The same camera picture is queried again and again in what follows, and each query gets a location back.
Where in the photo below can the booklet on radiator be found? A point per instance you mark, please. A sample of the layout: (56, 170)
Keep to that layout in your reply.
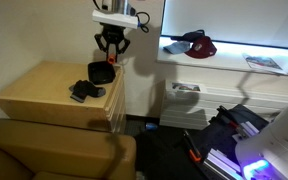
(185, 86)

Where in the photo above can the magazine on window sill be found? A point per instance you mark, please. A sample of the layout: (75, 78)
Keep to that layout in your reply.
(263, 63)

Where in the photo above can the wooden drawer cabinet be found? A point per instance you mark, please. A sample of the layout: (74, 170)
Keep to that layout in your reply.
(42, 95)

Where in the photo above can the robot base platform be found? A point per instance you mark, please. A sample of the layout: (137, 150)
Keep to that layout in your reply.
(219, 139)

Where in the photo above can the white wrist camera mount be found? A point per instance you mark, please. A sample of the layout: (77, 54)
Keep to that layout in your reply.
(115, 19)

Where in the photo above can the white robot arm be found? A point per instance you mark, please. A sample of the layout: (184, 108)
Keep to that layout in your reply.
(238, 144)

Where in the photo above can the orange handled screwdriver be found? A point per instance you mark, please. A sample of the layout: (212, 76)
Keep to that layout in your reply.
(111, 59)

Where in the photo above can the orange black clamp tool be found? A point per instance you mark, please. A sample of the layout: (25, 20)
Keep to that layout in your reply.
(193, 150)

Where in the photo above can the dark navy cap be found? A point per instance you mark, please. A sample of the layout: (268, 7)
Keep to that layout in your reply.
(190, 36)

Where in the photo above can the black bowl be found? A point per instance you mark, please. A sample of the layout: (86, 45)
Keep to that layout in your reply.
(101, 72)

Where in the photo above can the white radiator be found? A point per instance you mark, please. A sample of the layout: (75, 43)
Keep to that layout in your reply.
(194, 110)

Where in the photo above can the maroon baseball cap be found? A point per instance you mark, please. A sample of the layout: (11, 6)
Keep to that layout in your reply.
(202, 48)

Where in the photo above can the light blue folded cloth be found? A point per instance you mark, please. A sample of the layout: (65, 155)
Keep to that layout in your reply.
(178, 47)

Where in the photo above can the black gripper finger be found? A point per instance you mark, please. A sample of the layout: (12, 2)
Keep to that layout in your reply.
(121, 50)
(101, 46)

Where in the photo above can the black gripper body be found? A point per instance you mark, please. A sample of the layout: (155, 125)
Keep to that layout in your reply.
(112, 34)

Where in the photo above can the tan leather armchair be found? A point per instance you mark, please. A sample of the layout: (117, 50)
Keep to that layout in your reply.
(33, 151)

